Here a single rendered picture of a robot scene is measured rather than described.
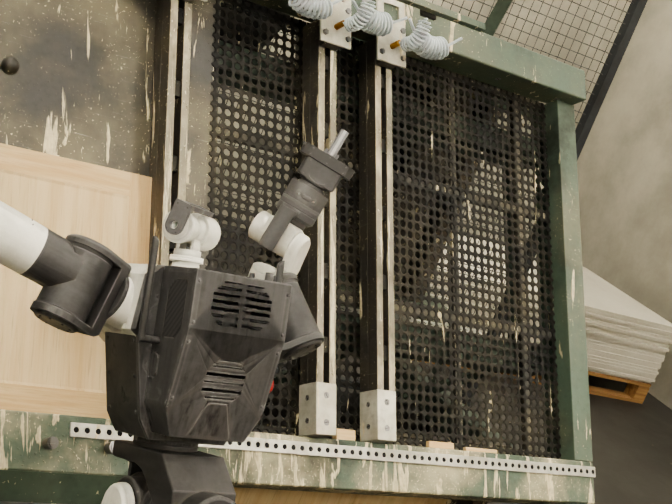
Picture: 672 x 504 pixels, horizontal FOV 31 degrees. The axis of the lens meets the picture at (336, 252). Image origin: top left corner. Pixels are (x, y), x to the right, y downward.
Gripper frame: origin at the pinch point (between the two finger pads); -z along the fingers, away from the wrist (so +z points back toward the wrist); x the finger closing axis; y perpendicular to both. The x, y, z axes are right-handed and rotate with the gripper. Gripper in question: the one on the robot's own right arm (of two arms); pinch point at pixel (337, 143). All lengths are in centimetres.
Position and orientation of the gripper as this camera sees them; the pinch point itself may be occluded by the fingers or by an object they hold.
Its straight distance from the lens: 255.5
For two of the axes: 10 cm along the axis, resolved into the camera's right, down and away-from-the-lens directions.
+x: -8.5, -5.1, -1.0
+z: -5.1, 8.6, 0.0
